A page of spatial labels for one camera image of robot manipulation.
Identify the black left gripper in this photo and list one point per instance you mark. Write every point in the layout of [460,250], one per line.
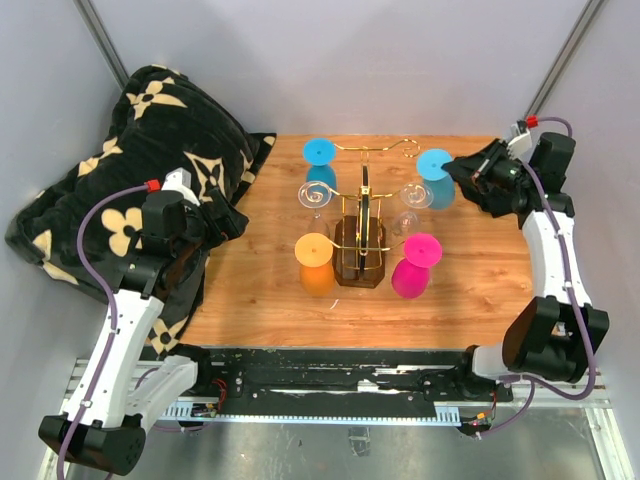
[230,225]

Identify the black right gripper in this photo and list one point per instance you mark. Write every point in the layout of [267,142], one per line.
[483,169]

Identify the blue wine glass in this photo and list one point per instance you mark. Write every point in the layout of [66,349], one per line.
[319,153]
[430,167]

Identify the clear wine glass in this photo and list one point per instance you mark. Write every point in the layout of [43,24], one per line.
[315,195]
[415,197]

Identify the pink wine glass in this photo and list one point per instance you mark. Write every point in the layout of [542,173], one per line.
[411,275]

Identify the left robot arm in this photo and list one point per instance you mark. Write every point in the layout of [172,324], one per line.
[105,423]

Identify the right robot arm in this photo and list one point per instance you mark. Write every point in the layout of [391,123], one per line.
[556,336]

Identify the orange wine glass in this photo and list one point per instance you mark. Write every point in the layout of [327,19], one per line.
[314,253]

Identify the gold wine glass rack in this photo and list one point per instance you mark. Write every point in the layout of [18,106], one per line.
[359,238]

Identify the black cloth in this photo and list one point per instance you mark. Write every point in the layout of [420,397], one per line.
[496,207]

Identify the black floral blanket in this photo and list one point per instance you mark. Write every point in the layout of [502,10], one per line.
[160,123]

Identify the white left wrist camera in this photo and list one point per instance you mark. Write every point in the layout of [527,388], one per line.
[179,181]

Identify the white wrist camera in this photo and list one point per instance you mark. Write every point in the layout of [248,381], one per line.
[179,181]
[519,139]

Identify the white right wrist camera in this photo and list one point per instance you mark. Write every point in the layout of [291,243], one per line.
[519,139]

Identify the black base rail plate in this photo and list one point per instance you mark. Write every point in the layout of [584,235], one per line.
[332,386]

